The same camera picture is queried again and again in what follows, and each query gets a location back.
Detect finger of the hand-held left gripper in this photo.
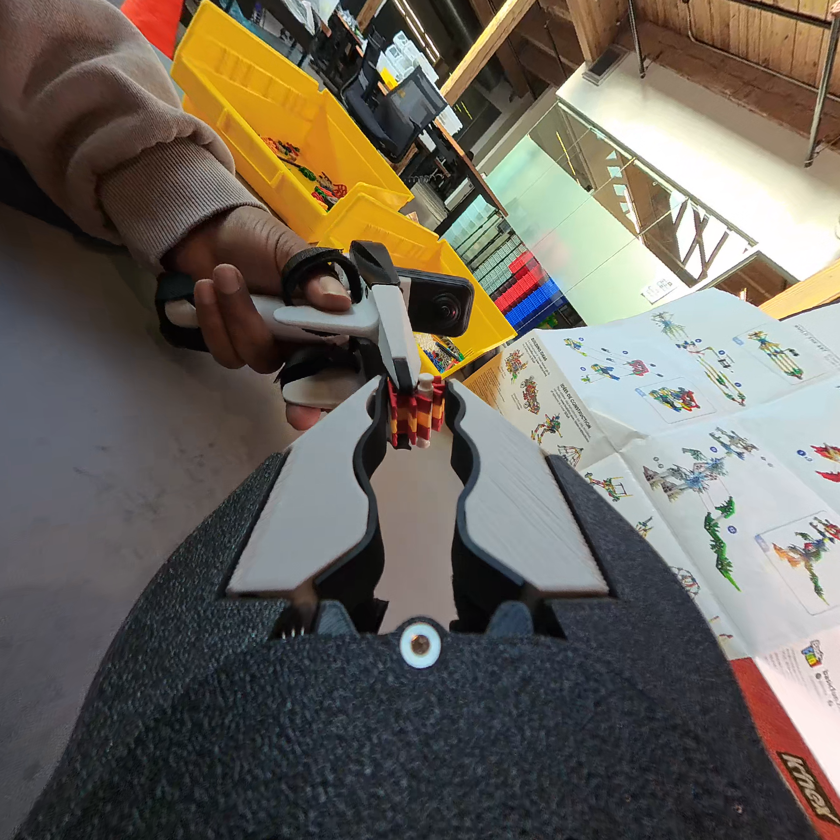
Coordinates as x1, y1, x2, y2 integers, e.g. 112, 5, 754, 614
371, 284, 423, 395

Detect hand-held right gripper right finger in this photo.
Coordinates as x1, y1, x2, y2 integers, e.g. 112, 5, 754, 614
445, 378, 610, 634

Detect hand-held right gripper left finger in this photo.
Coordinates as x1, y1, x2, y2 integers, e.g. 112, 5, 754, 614
226, 375, 389, 634

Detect white plastic rod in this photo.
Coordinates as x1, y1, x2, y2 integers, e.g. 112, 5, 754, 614
415, 373, 436, 450

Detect large yellow plastic bin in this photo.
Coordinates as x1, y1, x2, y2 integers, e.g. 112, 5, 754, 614
318, 190, 517, 379

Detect red and yellow connector stack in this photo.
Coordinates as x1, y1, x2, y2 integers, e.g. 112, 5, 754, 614
386, 375, 448, 452

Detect person's left forearm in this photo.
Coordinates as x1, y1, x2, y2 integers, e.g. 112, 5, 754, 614
0, 0, 270, 271

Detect person's left hand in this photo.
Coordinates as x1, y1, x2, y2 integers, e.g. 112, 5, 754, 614
161, 206, 368, 432

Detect pile of colourful toy pieces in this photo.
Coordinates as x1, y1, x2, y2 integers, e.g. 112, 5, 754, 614
262, 134, 350, 212
413, 331, 468, 376

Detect stack of clear crates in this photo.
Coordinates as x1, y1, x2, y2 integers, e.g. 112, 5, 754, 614
446, 197, 527, 284

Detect stack of red crates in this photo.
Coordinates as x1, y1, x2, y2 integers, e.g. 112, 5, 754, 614
492, 249, 550, 314

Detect stack of blue crates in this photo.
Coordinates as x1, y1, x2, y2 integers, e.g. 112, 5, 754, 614
502, 276, 570, 333

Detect printed instruction sheet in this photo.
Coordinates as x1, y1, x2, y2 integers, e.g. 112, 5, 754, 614
462, 289, 840, 660

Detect black office chair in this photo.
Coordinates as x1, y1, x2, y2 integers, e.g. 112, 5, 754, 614
341, 62, 448, 166

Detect white storage bins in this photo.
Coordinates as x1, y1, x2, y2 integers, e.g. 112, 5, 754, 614
377, 29, 465, 130

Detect small yellow plastic bin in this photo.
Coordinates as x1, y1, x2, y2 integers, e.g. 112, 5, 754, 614
171, 0, 414, 245

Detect printed toy set box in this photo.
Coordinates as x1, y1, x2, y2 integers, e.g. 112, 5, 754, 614
728, 630, 840, 840

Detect orange traffic cone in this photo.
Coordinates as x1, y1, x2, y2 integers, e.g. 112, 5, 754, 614
120, 0, 186, 61

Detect long black frame table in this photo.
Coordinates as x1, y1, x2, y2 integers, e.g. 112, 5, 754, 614
430, 118, 511, 219

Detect thick wooden post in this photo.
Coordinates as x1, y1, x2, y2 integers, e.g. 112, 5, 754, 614
440, 0, 540, 107

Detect wall air vent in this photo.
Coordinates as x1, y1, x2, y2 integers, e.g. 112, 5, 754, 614
583, 42, 632, 88

